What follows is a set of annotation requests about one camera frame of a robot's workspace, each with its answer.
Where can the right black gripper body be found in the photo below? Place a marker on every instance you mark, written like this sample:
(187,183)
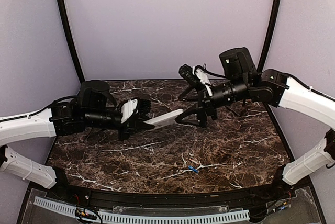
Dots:
(204,100)

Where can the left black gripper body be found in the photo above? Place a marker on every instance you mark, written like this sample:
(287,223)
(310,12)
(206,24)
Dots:
(125,133)

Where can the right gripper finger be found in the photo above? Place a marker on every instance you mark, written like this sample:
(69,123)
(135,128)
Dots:
(184,95)
(188,117)

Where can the white remote control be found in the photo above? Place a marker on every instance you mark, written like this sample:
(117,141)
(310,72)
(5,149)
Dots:
(165,119)

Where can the blue battery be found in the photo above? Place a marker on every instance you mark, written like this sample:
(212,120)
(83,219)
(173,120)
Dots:
(192,168)

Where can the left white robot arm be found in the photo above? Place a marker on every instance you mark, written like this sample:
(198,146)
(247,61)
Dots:
(93,107)

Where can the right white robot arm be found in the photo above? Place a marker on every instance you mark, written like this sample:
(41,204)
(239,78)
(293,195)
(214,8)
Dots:
(241,82)

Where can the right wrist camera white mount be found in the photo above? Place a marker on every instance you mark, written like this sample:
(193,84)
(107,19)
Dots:
(194,76)

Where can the white slotted cable duct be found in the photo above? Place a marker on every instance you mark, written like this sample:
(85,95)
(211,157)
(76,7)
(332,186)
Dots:
(146,215)

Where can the small circuit board with wires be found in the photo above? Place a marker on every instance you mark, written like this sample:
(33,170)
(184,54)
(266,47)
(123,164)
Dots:
(83,215)

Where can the black front rail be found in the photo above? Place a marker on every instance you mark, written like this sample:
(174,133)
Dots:
(248,197)

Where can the right black frame post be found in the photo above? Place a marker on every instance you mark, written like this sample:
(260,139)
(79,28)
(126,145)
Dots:
(269,35)

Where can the black frame post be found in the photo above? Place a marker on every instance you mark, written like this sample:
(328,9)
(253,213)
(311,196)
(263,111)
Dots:
(269,35)
(70,41)

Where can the left black frame post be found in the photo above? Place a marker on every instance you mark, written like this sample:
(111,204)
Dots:
(70,41)

